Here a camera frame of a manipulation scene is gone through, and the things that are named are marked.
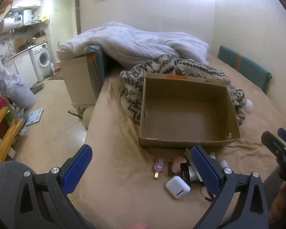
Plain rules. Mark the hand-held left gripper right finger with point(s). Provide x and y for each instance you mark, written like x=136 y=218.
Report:
x=203 y=171

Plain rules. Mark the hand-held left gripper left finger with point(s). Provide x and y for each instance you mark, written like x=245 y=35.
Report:
x=78 y=169

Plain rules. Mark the white blue-label medicine bottle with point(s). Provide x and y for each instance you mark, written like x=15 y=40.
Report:
x=212 y=156

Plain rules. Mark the black rectangular device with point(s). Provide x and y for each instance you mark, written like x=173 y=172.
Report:
x=184 y=171

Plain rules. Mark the small white pill bottle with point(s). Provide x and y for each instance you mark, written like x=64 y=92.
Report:
x=223 y=164

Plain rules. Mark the pink oval case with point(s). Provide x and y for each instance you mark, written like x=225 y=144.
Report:
x=177 y=164

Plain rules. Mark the white earbuds case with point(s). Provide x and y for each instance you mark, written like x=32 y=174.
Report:
x=177 y=187

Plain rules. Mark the pink perfume bottle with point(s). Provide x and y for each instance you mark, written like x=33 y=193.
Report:
x=159 y=165

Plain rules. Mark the brown cardboard box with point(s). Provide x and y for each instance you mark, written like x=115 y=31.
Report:
x=181 y=114

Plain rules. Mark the person's right hand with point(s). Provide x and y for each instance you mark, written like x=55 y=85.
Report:
x=284 y=205

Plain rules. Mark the person's left hand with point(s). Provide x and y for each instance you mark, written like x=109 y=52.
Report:
x=135 y=226

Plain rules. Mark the beige bedsheet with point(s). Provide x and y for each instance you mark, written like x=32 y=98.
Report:
x=119 y=148

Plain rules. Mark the white bathroom scale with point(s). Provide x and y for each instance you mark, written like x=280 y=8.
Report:
x=34 y=116

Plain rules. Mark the teal cushion with orange stripe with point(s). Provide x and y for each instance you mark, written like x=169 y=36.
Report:
x=247 y=69
x=97 y=71

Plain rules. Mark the wooden chair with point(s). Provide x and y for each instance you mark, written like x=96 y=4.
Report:
x=2 y=143

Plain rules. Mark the dark doormat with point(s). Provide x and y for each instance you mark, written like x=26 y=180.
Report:
x=38 y=88

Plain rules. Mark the beige black patterned fluffy blanket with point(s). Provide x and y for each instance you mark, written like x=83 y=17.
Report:
x=131 y=95

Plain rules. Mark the grey plastic bag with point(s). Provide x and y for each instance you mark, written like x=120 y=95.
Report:
x=21 y=95

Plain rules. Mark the white washing machine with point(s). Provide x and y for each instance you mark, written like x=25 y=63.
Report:
x=41 y=59

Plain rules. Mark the white kitchen cabinet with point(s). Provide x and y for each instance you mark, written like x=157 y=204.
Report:
x=23 y=66

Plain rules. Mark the white duvet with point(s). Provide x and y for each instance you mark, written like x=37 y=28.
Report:
x=133 y=40

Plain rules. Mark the white water heater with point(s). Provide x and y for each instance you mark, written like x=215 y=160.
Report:
x=12 y=23

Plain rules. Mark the range hood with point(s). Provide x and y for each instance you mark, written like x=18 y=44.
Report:
x=27 y=16

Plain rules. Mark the white bed frame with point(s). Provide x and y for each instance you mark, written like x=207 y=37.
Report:
x=78 y=83

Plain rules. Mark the white wall cabinet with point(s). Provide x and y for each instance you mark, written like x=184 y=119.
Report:
x=26 y=3

